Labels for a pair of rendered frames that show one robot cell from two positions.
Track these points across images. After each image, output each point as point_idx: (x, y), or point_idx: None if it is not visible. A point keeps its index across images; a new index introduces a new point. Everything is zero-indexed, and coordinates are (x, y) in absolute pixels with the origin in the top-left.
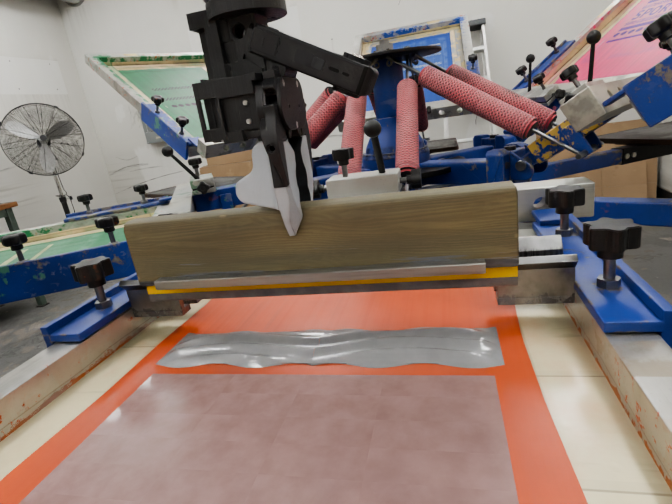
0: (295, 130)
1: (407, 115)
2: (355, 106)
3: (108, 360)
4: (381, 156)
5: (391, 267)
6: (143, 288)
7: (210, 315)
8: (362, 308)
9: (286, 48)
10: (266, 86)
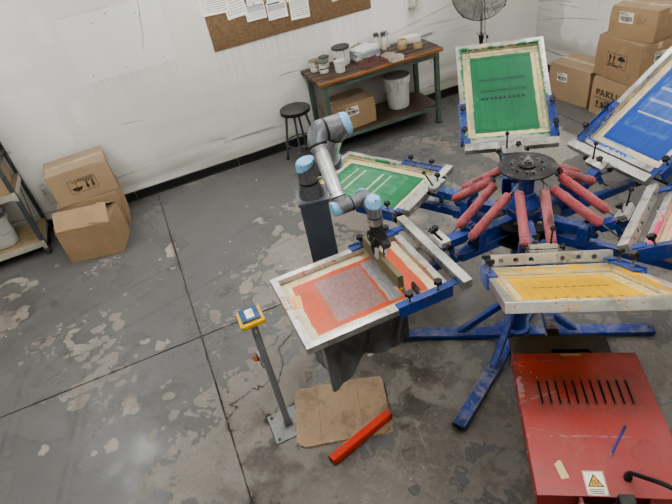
0: None
1: (489, 212)
2: (483, 194)
3: (356, 256)
4: (438, 237)
5: (386, 275)
6: None
7: None
8: None
9: (376, 236)
10: (372, 240)
